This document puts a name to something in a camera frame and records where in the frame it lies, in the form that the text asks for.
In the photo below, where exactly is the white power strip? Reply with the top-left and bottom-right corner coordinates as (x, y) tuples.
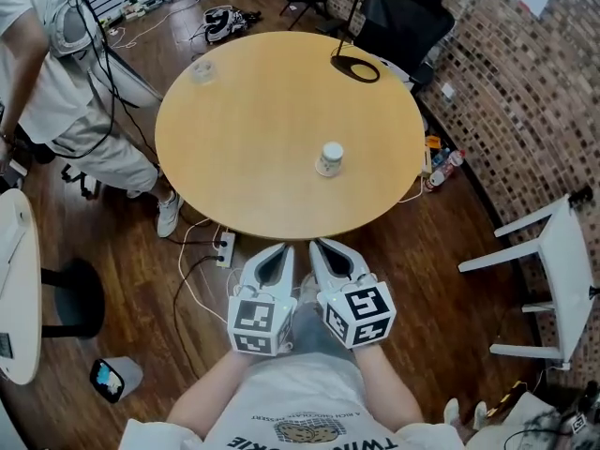
(215, 232), (237, 269)

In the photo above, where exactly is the person's white printed t-shirt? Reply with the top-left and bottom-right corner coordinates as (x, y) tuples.
(121, 351), (471, 450)

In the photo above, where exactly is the white black headset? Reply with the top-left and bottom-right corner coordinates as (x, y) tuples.
(202, 6), (263, 45)

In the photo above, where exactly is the person's grey trouser leg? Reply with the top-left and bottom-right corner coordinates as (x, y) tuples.
(291, 296), (353, 361)

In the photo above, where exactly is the grey waste bin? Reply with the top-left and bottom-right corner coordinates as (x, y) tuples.
(88, 355), (143, 404)

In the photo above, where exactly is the person's white shoe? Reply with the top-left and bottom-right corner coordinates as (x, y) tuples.
(298, 272), (320, 303)
(155, 189), (186, 240)

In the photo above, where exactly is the black clamp device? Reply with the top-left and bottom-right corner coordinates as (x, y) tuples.
(568, 186), (595, 206)

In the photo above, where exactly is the black office chair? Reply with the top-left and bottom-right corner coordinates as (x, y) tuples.
(352, 0), (457, 89)

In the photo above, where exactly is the clear plastic container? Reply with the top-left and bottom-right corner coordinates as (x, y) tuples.
(187, 59), (218, 86)

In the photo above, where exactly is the long white floor cable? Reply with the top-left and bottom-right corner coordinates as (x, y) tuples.
(106, 0), (278, 52)

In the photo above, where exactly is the white round table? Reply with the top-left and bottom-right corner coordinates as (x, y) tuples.
(0, 188), (106, 386)

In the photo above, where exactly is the black cable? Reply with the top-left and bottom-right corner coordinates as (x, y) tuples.
(172, 238), (227, 380)

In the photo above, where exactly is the white printed cup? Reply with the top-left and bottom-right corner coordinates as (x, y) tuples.
(314, 141), (345, 178)

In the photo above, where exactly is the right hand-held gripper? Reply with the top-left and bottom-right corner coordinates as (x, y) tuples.
(307, 237), (398, 351)

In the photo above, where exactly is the person's left forearm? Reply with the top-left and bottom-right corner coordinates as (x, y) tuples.
(167, 349), (257, 441)

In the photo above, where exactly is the clear bottle red label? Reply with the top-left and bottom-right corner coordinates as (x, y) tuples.
(446, 149), (468, 178)
(423, 163), (457, 193)

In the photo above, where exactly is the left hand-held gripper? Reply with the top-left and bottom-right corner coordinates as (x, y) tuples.
(227, 243), (298, 358)

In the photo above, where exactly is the person's right forearm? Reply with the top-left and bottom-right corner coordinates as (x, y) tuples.
(351, 343), (427, 431)

